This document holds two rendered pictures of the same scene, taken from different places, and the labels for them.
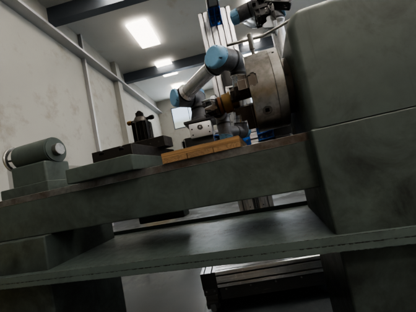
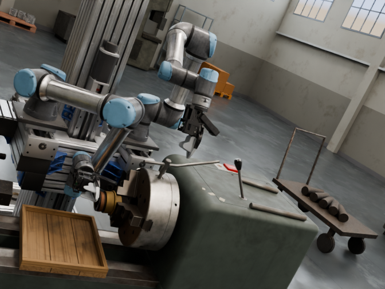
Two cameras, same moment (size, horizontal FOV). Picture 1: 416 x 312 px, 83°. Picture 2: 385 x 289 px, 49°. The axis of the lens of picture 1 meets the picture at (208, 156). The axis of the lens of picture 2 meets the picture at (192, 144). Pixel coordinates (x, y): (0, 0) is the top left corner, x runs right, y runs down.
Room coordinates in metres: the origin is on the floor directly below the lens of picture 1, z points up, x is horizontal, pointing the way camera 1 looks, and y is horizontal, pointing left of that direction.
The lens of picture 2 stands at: (-0.26, 0.69, 1.81)
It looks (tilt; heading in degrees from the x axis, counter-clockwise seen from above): 15 degrees down; 319
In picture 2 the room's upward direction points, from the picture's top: 23 degrees clockwise
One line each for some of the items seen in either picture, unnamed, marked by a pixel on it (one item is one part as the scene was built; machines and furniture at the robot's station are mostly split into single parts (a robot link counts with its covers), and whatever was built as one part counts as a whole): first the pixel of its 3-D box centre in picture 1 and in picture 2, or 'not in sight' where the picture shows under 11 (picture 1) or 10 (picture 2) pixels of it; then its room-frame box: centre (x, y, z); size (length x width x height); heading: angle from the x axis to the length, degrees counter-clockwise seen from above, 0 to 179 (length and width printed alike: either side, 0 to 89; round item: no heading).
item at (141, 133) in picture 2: not in sight; (137, 127); (1.55, -0.50, 1.21); 0.15 x 0.15 x 0.10
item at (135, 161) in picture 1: (135, 168); not in sight; (1.14, 0.36, 0.89); 0.53 x 0.30 x 0.06; 167
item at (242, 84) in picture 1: (242, 89); (132, 215); (0.88, -0.18, 1.09); 0.12 x 0.11 x 0.05; 167
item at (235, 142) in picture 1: (210, 152); (61, 239); (1.02, -0.01, 0.88); 0.36 x 0.30 x 0.04; 167
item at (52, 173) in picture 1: (39, 168); not in sight; (1.23, 0.89, 1.01); 0.30 x 0.20 x 0.29; 77
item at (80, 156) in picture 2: (221, 116); (82, 163); (1.27, -0.12, 1.09); 0.11 x 0.08 x 0.09; 167
